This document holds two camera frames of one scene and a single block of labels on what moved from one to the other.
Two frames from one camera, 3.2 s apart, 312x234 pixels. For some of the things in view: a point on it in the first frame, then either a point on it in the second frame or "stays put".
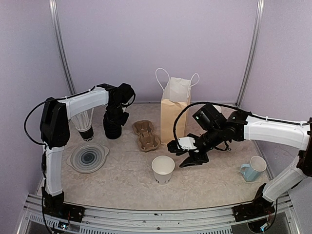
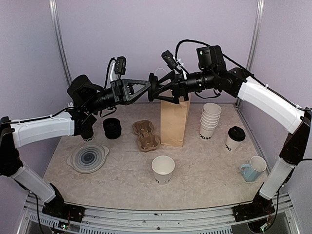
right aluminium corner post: (260, 8) stays put
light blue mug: (253, 170) stays put
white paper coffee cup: (163, 166) -> (231, 145)
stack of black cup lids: (112, 131) stays put
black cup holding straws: (88, 134) stays put
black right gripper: (195, 158) -> (179, 88)
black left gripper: (122, 121) -> (123, 91)
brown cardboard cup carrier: (146, 141) stays put
